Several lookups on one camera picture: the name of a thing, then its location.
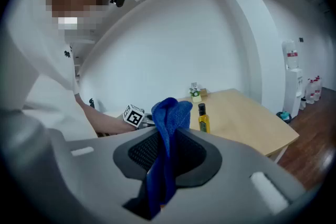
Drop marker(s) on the person's left forearm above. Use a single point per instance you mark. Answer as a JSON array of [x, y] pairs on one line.
[[105, 120]]

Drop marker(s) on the group of clear water jugs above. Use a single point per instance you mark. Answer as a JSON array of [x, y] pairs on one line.
[[313, 90]]

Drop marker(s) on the small yellow oil bottle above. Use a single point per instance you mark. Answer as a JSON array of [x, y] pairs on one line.
[[204, 120]]

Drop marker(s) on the white printed card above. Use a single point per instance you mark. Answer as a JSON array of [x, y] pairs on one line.
[[194, 84]]

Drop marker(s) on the potted flowers in cream pot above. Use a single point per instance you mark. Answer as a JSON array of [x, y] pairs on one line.
[[195, 95]]

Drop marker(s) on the blue wiping cloth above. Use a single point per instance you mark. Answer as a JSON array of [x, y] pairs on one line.
[[168, 118]]

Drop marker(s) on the black trash bin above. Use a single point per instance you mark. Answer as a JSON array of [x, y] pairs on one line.
[[284, 116]]

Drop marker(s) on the person's white shirt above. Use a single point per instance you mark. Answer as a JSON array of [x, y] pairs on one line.
[[47, 60]]

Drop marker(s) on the white water dispenser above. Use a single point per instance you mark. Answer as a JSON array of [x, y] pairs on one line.
[[292, 91]]

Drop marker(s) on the wooden box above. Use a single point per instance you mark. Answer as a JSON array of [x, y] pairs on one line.
[[204, 92]]

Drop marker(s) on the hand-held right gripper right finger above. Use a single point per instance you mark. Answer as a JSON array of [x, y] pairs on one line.
[[236, 178]]

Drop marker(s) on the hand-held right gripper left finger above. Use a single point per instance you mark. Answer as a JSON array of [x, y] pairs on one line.
[[94, 165]]

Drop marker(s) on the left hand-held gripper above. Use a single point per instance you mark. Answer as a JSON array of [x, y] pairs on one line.
[[133, 116]]

